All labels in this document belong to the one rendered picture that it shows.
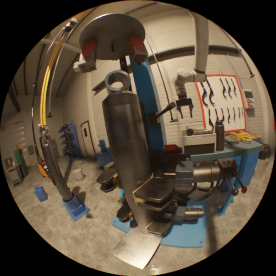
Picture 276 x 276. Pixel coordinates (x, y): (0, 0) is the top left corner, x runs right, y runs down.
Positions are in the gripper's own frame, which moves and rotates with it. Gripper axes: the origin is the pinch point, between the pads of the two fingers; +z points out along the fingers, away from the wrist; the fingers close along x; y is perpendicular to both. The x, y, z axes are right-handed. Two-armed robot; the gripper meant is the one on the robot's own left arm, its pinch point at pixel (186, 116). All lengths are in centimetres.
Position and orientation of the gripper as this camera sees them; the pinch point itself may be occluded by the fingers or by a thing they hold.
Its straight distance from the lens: 72.8
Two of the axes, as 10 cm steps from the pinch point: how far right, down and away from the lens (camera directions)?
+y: 4.8, -1.9, 8.5
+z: 1.7, 9.8, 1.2
